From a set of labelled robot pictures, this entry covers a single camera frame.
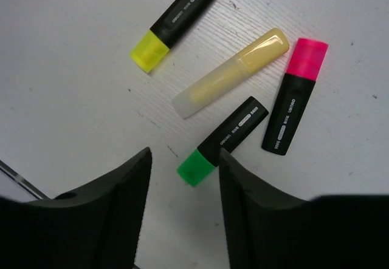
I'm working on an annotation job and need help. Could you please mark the yellow cap black highlighter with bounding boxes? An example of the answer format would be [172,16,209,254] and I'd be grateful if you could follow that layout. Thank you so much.
[130,0,214,73]

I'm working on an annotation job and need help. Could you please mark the cream yellow pastel highlighter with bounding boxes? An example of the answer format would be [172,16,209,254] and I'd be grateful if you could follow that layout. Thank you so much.
[172,28,289,118]

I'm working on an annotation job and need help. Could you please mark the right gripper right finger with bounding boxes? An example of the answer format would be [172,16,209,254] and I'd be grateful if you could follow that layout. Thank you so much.
[219,150,388,268]

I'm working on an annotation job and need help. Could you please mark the pink cap black highlighter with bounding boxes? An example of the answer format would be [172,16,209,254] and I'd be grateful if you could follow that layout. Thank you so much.
[261,38,329,155]

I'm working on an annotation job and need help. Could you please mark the green cap black highlighter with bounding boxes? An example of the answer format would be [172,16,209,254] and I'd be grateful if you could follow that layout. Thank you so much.
[177,97,269,187]

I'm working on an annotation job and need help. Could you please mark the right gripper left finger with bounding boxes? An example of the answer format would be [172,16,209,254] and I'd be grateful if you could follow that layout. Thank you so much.
[1,148,152,268]

